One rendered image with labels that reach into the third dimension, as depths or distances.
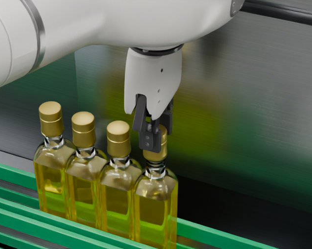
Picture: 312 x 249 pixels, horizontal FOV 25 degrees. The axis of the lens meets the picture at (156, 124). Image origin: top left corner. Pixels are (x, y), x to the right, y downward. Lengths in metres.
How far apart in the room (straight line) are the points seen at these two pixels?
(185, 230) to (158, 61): 0.38
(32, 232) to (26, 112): 0.26
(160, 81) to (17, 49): 0.32
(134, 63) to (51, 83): 0.40
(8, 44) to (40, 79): 0.67
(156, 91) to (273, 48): 0.20
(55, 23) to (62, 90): 0.61
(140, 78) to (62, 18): 0.25
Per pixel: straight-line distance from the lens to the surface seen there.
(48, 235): 1.19
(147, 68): 0.90
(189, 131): 1.16
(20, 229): 1.22
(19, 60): 0.64
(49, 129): 1.10
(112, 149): 1.05
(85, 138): 1.07
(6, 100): 1.37
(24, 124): 1.38
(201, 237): 1.18
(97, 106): 1.21
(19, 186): 1.31
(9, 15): 0.64
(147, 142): 1.00
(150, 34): 0.76
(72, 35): 0.69
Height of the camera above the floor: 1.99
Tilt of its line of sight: 39 degrees down
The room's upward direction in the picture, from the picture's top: straight up
